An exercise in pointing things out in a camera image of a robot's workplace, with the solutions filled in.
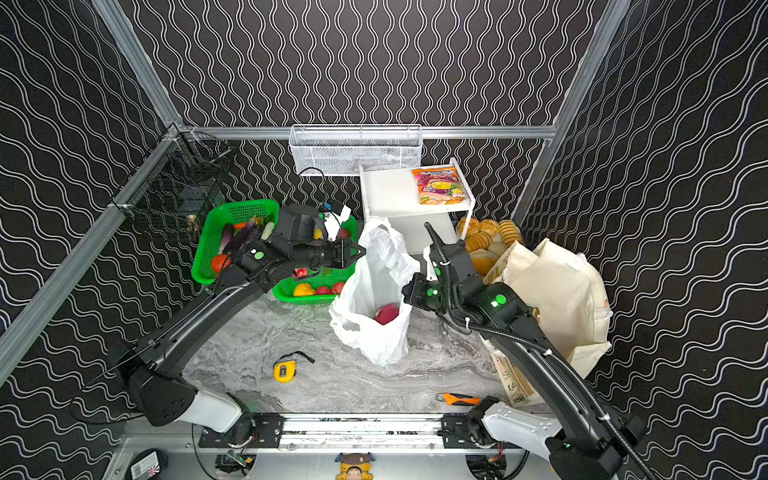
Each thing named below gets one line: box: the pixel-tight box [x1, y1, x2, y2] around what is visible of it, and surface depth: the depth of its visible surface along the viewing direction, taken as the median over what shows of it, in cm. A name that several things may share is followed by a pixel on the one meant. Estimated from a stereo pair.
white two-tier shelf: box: [359, 158, 476, 255], surface depth 84 cm
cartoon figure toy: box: [334, 452, 375, 480], surface depth 70 cm
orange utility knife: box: [436, 392, 481, 405], surface depth 81 cm
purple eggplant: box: [219, 222, 234, 254], surface depth 115 cm
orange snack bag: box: [412, 167, 466, 205], surface depth 81 cm
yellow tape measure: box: [273, 351, 315, 383], surface depth 85 cm
